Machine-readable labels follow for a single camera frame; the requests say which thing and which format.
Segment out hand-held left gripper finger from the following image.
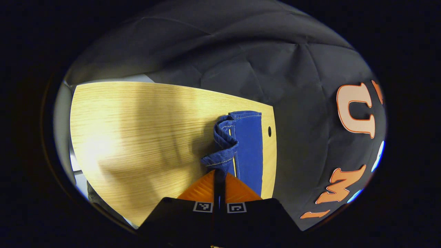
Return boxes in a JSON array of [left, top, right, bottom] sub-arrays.
[[219, 172, 302, 248], [137, 169, 220, 248]]

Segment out blue denim jeans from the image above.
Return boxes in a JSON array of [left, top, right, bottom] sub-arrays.
[[201, 110, 264, 197]]

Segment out black backdrop cloth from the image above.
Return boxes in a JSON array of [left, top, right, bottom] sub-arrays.
[[65, 0, 388, 231]]

